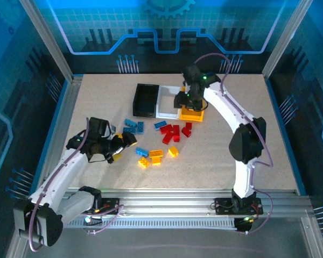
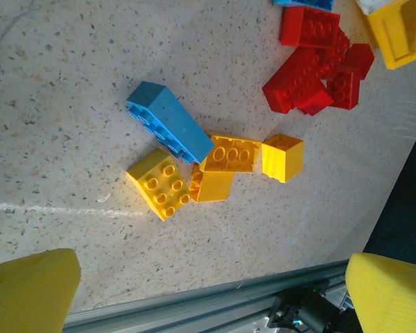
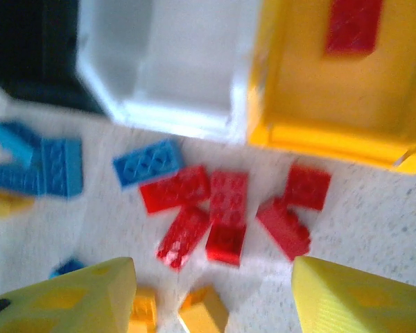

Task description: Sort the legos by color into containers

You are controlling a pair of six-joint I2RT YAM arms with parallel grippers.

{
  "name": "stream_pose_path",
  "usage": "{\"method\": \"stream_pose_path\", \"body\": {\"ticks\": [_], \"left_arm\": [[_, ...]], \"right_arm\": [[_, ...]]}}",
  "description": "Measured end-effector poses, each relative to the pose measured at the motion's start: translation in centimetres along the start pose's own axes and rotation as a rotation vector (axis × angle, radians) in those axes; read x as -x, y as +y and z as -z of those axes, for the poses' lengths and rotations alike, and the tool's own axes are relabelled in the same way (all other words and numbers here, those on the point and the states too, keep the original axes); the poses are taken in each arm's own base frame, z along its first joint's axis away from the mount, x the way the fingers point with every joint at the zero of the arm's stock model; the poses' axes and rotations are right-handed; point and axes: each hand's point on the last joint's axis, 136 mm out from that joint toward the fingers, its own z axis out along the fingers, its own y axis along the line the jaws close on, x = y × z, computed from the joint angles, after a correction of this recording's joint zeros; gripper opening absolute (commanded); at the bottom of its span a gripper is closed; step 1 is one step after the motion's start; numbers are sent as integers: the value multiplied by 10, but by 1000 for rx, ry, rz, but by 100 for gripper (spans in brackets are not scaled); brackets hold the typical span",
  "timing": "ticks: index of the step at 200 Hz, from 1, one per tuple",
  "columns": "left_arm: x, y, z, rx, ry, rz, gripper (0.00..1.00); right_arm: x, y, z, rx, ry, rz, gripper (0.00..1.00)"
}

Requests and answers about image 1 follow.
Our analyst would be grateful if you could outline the aluminium frame post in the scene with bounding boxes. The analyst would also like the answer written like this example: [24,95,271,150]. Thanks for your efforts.
[261,0,315,80]
[18,0,76,83]

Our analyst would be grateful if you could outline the white plastic container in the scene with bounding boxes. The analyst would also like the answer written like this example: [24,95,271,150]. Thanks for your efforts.
[155,85,181,120]

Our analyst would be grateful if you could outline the blue table edge strip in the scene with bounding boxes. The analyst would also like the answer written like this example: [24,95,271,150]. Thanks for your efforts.
[264,76,307,196]
[29,79,70,194]

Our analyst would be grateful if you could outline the black plastic container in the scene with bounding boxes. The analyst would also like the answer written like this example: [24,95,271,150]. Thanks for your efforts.
[132,83,160,118]

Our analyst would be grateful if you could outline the aluminium side rail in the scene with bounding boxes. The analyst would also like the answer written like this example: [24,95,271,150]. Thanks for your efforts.
[43,74,83,189]

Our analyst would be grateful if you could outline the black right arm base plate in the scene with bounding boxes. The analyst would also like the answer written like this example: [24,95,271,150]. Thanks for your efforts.
[214,197,264,216]

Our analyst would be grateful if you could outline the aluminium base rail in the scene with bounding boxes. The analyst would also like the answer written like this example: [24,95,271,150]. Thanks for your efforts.
[23,187,314,216]

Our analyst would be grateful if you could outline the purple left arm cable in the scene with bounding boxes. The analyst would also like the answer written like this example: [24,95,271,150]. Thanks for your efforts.
[28,117,124,252]

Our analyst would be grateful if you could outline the yellow plastic container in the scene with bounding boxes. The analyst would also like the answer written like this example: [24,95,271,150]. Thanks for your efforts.
[177,85,207,123]

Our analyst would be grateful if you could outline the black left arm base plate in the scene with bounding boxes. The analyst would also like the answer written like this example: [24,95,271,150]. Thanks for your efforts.
[96,197,121,216]

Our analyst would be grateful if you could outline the slotted grey cable duct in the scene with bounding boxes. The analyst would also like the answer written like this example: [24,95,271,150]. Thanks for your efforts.
[61,217,237,230]

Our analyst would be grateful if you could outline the black connector box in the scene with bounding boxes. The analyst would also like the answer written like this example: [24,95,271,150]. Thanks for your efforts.
[234,214,259,235]
[82,213,104,234]

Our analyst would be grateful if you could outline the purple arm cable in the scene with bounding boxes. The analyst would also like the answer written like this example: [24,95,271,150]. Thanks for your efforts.
[28,117,124,252]
[195,53,275,236]

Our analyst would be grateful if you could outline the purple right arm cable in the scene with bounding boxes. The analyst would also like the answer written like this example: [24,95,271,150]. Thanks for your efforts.
[195,53,275,236]

